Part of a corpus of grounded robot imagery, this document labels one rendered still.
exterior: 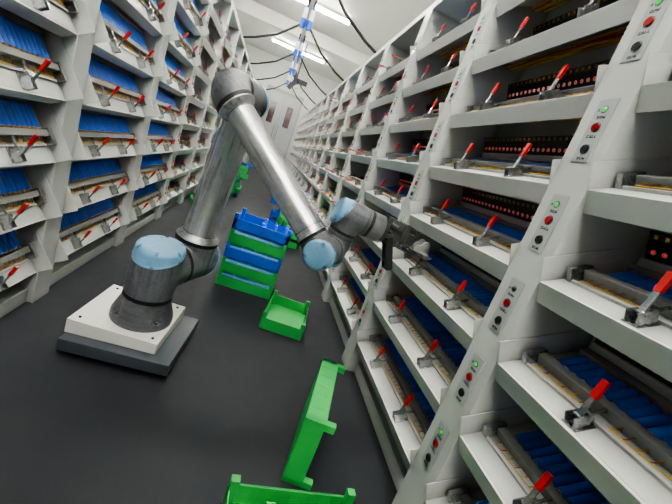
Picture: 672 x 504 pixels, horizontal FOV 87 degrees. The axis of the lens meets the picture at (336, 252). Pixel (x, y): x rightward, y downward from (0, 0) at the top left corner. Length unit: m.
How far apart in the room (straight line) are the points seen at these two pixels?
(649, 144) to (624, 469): 0.56
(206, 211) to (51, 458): 0.76
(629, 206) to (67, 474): 1.19
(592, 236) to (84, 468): 1.17
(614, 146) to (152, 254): 1.16
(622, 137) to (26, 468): 1.33
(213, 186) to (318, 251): 0.47
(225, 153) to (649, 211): 1.08
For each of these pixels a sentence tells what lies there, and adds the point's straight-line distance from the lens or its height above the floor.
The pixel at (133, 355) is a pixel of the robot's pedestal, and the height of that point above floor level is 0.06.
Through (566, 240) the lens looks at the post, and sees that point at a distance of 0.82.
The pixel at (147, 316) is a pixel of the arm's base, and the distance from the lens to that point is 1.28.
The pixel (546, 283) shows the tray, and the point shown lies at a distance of 0.80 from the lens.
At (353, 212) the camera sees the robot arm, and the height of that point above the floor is 0.67.
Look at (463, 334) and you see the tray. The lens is 0.95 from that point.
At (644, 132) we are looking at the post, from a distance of 0.88.
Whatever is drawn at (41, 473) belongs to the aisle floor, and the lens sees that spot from 1.05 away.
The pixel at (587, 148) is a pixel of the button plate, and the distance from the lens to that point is 0.86.
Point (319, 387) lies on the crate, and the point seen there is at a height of 0.20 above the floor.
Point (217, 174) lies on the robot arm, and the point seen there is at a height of 0.63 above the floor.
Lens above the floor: 0.79
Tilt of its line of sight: 13 degrees down
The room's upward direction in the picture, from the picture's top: 20 degrees clockwise
